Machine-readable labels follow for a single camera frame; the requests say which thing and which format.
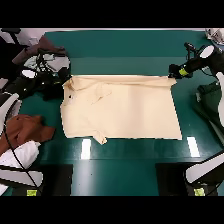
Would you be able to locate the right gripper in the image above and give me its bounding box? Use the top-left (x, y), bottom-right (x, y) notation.
top-left (168, 63), bottom-right (183, 80)

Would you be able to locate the cream polo shirt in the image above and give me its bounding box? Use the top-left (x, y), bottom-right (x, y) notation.
top-left (59, 74), bottom-right (184, 146)

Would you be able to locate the mauve garment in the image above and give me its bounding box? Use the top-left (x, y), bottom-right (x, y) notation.
top-left (12, 35), bottom-right (68, 65)

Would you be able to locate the brown garment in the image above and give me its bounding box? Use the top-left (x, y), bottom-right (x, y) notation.
top-left (0, 114), bottom-right (56, 156)

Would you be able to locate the white garment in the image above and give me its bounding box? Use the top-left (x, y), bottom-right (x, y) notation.
top-left (0, 140), bottom-right (42, 170)

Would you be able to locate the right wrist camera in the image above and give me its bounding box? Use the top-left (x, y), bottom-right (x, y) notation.
top-left (183, 42), bottom-right (198, 56)

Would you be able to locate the black cable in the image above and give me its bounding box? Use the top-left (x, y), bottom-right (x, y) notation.
top-left (2, 121), bottom-right (39, 188)

